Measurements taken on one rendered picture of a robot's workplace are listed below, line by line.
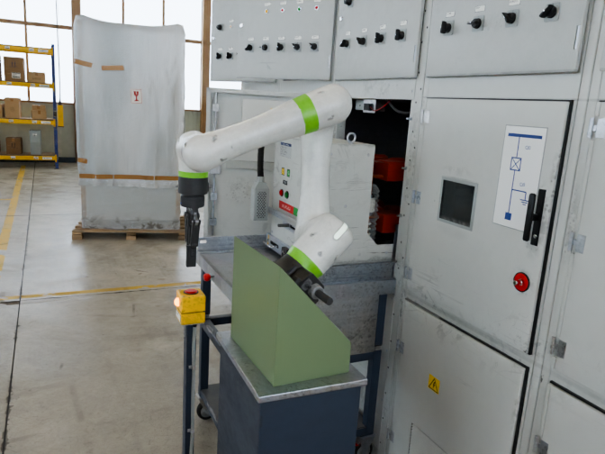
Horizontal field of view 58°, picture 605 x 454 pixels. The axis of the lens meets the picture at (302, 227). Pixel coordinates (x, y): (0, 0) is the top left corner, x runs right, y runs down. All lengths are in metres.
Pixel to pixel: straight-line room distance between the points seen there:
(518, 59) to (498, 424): 1.12
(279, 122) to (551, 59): 0.77
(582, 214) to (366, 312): 1.00
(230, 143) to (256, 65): 1.51
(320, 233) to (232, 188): 1.20
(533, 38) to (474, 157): 0.39
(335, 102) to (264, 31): 1.44
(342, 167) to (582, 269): 0.94
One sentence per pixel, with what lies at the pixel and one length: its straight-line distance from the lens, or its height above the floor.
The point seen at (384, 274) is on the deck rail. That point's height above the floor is 0.87.
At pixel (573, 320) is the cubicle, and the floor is 1.00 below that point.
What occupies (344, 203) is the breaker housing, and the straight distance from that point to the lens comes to 2.12.
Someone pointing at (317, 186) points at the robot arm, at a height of 1.26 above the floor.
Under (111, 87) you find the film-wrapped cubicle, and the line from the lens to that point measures 6.05.
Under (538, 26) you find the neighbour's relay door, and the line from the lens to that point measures 1.75.
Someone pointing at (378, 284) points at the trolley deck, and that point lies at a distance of 2.22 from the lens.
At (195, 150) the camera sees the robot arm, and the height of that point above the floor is 1.38.
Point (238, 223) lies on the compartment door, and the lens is 2.77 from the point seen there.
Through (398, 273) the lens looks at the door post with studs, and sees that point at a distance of 2.25.
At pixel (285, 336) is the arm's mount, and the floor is 0.90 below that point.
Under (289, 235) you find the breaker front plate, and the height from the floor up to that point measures 0.97.
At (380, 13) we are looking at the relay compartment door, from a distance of 2.41.
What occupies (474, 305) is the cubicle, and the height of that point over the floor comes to 0.91.
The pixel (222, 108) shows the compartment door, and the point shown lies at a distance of 2.70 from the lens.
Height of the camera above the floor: 1.52
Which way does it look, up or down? 12 degrees down
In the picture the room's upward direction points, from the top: 4 degrees clockwise
